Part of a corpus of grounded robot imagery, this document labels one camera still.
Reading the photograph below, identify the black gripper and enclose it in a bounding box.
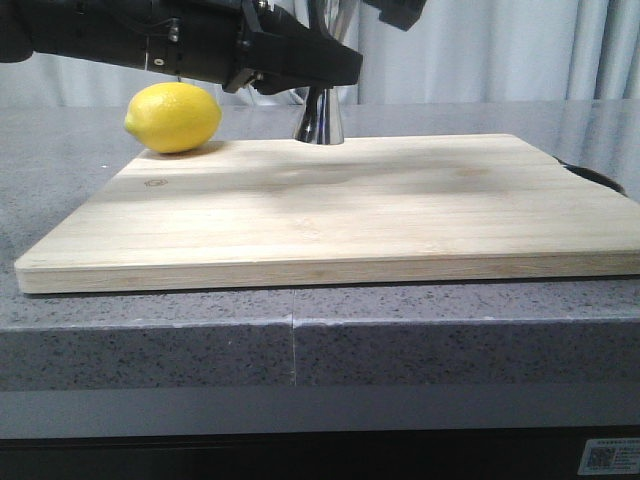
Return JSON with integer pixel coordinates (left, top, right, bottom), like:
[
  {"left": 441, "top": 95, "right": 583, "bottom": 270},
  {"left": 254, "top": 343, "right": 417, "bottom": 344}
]
[
  {"left": 242, "top": 0, "right": 427, "bottom": 95},
  {"left": 145, "top": 1, "right": 265, "bottom": 93}
]

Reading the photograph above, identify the steel double jigger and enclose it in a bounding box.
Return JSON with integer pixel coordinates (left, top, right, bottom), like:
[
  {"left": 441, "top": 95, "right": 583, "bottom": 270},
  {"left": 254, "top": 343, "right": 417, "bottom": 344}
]
[{"left": 294, "top": 1, "right": 356, "bottom": 145}]

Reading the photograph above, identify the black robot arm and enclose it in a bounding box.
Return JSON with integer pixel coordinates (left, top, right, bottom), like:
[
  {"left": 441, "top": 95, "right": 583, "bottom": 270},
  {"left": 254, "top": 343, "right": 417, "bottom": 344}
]
[{"left": 1, "top": 1, "right": 362, "bottom": 95}]

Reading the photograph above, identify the yellow lemon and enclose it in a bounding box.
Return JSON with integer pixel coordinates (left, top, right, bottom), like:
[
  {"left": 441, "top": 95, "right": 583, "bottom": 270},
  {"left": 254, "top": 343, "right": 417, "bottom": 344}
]
[{"left": 124, "top": 82, "right": 222, "bottom": 154}]

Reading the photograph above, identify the grey curtain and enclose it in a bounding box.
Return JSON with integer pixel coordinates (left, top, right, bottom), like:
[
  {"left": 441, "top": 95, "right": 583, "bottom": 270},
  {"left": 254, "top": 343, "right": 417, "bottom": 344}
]
[{"left": 1, "top": 1, "right": 639, "bottom": 108}]

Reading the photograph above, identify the light wooden cutting board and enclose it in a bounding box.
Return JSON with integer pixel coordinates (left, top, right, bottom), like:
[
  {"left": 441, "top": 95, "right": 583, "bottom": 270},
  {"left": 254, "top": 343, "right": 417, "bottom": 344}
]
[{"left": 15, "top": 134, "right": 639, "bottom": 294}]

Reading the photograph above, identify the white QR code label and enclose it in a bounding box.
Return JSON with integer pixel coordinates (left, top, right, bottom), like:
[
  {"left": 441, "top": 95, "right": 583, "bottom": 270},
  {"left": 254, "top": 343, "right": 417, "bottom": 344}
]
[{"left": 577, "top": 437, "right": 639, "bottom": 476}]

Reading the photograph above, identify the black cutting board handle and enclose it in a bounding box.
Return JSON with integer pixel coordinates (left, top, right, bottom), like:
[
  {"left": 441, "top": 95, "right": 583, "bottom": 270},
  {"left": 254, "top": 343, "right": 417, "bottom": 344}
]
[{"left": 554, "top": 157, "right": 626, "bottom": 196}]

